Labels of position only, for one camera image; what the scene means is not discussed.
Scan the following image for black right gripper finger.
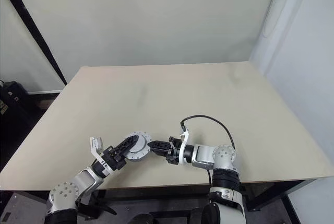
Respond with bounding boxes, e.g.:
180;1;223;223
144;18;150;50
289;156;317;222
150;146;171;157
148;139;171;149

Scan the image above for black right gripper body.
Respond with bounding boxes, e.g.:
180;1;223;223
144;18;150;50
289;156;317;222
165;136;182;166

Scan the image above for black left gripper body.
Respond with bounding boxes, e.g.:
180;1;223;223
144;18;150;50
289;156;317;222
100;146;126;172

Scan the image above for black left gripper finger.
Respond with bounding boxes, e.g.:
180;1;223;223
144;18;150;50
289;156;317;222
114;134;140;158

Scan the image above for silver motor housing copper windings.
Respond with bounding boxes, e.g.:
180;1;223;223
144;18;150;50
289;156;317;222
126;130;153;161

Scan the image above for black equipment case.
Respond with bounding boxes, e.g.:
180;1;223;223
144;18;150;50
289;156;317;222
0;79;40;122

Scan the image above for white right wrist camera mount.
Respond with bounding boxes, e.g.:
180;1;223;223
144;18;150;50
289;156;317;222
178;127;190;167

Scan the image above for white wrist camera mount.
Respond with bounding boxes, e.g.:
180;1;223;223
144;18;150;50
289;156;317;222
89;136;110;167
178;127;190;167

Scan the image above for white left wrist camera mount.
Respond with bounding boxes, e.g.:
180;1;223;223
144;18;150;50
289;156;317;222
89;136;110;167

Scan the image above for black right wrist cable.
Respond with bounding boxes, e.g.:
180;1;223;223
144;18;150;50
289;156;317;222
180;114;235;149

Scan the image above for black table frame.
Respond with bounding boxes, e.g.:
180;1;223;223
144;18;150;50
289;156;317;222
78;179;315;213

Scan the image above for black diagonal wall strip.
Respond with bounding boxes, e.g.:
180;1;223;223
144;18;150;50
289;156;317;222
0;0;68;87

